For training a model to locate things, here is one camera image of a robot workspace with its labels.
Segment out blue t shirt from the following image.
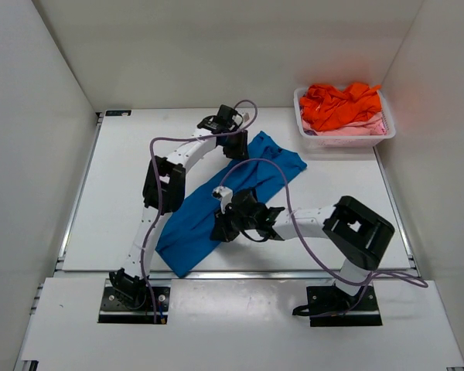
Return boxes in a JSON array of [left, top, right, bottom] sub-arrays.
[[155, 131, 307, 277]]

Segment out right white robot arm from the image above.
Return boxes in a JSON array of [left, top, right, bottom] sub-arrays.
[[210, 186, 394, 317]]

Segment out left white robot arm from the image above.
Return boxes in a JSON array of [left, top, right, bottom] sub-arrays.
[[109, 105, 251, 311]]

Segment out orange t shirt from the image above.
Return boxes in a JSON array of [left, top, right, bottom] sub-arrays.
[[299, 82, 382, 132]]

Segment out black label sticker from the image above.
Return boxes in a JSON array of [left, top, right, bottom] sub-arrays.
[[104, 110, 132, 117]]

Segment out white plastic basket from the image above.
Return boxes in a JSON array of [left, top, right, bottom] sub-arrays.
[[293, 87, 396, 151]]

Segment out pink t shirt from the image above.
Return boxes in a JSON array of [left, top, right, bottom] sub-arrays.
[[302, 112, 387, 136]]

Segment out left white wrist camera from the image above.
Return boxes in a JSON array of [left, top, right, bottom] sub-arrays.
[[238, 111, 250, 121]]

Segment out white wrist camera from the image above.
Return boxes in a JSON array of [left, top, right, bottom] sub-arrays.
[[238, 111, 250, 121], [212, 185, 234, 213]]

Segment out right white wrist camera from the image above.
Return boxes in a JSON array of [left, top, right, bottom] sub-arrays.
[[212, 185, 234, 213]]

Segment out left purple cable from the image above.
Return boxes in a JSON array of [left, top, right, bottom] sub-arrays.
[[138, 99, 259, 324]]

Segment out purple cable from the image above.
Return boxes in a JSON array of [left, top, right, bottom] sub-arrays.
[[218, 157, 429, 318], [138, 99, 259, 324]]

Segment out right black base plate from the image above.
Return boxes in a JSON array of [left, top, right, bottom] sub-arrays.
[[306, 285, 383, 328]]

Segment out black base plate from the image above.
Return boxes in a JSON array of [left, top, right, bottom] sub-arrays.
[[306, 285, 383, 328], [97, 280, 171, 325]]

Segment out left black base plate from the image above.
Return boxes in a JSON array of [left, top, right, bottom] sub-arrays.
[[97, 280, 171, 325]]

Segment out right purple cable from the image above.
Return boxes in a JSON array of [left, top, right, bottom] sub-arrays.
[[218, 157, 429, 318]]

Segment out aluminium table rail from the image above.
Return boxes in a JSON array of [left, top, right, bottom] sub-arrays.
[[53, 268, 421, 281]]

